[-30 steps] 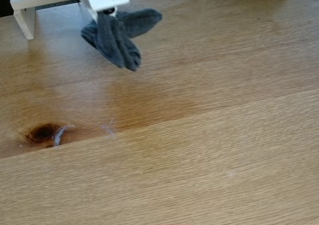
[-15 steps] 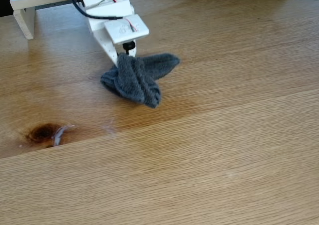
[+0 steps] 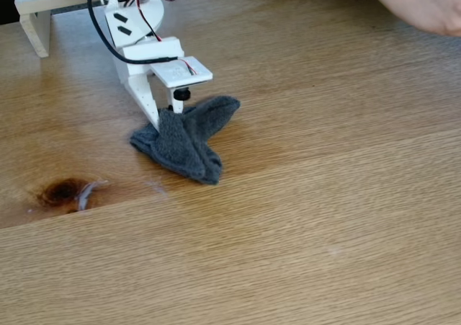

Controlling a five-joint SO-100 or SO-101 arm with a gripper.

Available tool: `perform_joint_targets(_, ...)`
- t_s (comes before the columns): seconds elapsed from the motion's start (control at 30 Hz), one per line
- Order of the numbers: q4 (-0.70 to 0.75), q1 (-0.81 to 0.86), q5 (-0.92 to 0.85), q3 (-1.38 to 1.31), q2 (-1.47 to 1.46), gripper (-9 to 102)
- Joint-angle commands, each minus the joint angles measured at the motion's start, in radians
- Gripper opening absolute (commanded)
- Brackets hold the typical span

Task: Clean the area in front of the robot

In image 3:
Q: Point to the white wooden riser shelf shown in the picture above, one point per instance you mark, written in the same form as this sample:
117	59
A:
36	0

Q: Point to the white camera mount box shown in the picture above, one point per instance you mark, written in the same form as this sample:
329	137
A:
180	71

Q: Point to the person's hand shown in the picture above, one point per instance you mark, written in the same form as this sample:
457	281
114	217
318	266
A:
421	0

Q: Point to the grey fleece cloth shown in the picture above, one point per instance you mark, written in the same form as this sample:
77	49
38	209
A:
180	148

